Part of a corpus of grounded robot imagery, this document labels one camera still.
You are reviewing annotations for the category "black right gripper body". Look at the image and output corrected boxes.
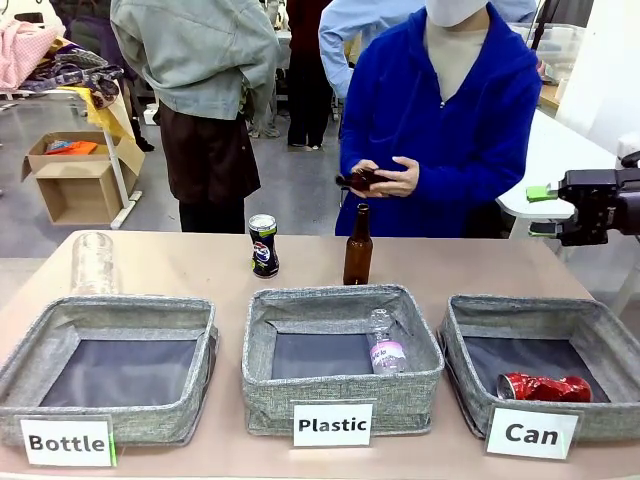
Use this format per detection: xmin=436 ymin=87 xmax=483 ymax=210
xmin=557 ymin=169 xmax=625 ymax=247

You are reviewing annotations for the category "dark brown small bottle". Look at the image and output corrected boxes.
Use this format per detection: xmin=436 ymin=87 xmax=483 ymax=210
xmin=334 ymin=169 xmax=397 ymax=194

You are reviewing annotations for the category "person's left forearm blue sleeve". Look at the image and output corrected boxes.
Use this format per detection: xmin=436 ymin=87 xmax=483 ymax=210
xmin=413 ymin=139 xmax=529 ymax=202

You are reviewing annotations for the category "person's right forearm blue sleeve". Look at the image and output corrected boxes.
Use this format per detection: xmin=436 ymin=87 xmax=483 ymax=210
xmin=339 ymin=74 xmax=384 ymax=174

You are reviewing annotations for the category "grey fabric basket can label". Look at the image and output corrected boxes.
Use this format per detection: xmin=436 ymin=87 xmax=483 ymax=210
xmin=436 ymin=293 xmax=640 ymax=444

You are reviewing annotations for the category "crushed red can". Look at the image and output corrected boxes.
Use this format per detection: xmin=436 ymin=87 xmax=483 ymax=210
xmin=496 ymin=371 xmax=594 ymax=404

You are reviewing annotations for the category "white Can label card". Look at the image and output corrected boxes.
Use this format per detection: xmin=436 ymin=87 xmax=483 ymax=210
xmin=484 ymin=405 xmax=582 ymax=461

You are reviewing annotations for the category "grey fabric basket plastic label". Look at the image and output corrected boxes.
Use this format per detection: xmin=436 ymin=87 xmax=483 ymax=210
xmin=241 ymin=284 xmax=446 ymax=438

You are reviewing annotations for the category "black Pepsi can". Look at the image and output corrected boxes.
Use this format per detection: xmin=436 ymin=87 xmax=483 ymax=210
xmin=248 ymin=213 xmax=281 ymax=280

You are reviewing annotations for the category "grey fabric basket bottle label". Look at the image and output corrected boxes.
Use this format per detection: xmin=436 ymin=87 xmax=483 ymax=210
xmin=0 ymin=294 xmax=220 ymax=448

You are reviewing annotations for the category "person's left hand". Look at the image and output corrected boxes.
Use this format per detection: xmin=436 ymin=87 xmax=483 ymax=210
xmin=370 ymin=155 xmax=422 ymax=199

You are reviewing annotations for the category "person's right hand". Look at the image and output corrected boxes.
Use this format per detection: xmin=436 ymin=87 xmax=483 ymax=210
xmin=348 ymin=159 xmax=382 ymax=197

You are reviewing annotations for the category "white side table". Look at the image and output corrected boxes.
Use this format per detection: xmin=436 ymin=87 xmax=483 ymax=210
xmin=496 ymin=108 xmax=621 ymax=221

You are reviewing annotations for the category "person in blue hoodie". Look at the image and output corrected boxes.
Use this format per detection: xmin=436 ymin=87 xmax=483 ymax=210
xmin=333 ymin=0 xmax=544 ymax=239

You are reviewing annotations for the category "clear plastic storage box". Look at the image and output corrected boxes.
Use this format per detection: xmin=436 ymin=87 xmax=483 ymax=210
xmin=508 ymin=21 xmax=587 ymax=84

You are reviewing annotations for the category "brown glass beer bottle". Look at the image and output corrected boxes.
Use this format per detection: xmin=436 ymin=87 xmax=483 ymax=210
xmin=342 ymin=202 xmax=375 ymax=287

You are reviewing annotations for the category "white face mask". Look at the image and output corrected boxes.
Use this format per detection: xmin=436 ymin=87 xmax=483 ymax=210
xmin=424 ymin=0 xmax=489 ymax=29

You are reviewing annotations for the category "clear plastic bottle purple label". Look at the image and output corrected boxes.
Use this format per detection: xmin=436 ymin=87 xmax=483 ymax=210
xmin=365 ymin=308 xmax=409 ymax=376

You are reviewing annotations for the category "person in light blue shirt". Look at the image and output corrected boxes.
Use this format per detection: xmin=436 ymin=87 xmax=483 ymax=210
xmin=317 ymin=0 xmax=539 ymax=100

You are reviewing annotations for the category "person in dark clothes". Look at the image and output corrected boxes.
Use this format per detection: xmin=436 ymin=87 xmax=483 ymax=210
xmin=283 ymin=0 xmax=337 ymax=152

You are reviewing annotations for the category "white Plastic label card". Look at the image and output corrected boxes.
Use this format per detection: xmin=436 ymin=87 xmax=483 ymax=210
xmin=291 ymin=401 xmax=377 ymax=449

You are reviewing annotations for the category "person in grey jacket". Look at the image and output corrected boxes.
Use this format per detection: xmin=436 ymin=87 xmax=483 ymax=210
xmin=109 ymin=0 xmax=282 ymax=234

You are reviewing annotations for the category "yellow cloth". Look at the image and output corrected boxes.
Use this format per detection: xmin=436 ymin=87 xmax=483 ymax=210
xmin=58 ymin=85 xmax=137 ymax=147

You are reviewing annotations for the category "clear glass jar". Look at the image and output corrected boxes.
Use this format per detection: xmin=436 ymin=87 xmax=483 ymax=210
xmin=69 ymin=231 xmax=121 ymax=297

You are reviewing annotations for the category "empty cardboard box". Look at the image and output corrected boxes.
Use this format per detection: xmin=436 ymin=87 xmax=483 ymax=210
xmin=34 ymin=160 xmax=139 ymax=227

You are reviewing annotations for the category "orange cloth item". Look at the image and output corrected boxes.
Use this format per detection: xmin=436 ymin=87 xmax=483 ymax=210
xmin=44 ymin=139 xmax=99 ymax=157

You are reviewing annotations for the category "open cardboard box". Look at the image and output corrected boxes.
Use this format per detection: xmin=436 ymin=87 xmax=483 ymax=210
xmin=20 ymin=130 xmax=147 ymax=183

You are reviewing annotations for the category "purple patterned cloth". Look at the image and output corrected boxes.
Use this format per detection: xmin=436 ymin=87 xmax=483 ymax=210
xmin=18 ymin=45 xmax=125 ymax=110

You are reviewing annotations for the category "white Bottle label card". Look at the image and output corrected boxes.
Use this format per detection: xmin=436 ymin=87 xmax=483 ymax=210
xmin=18 ymin=414 xmax=118 ymax=469

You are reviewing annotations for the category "pink checked cloth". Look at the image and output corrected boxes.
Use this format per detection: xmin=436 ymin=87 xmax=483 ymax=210
xmin=0 ymin=18 xmax=67 ymax=93

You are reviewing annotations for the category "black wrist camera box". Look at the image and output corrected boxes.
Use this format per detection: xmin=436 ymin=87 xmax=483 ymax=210
xmin=617 ymin=166 xmax=640 ymax=236

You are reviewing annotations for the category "white table leg frame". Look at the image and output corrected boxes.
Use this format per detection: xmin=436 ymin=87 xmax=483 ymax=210
xmin=101 ymin=94 xmax=144 ymax=231

